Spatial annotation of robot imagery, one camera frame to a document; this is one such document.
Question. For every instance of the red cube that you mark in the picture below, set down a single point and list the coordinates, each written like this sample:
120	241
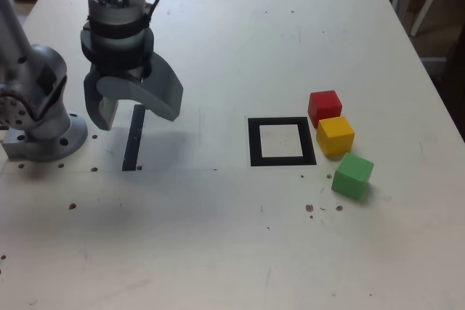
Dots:
323	105

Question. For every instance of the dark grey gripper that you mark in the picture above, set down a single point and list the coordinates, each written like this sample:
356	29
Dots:
120	73

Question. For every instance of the yellow cube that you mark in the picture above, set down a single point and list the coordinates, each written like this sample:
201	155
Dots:
334	135

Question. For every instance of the black tape strip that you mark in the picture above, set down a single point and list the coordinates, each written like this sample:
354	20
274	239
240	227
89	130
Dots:
132	143

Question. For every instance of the green cube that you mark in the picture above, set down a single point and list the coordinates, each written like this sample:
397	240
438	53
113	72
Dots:
350	177

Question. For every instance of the black tape square outline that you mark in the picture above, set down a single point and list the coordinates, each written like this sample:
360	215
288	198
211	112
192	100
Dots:
254	143

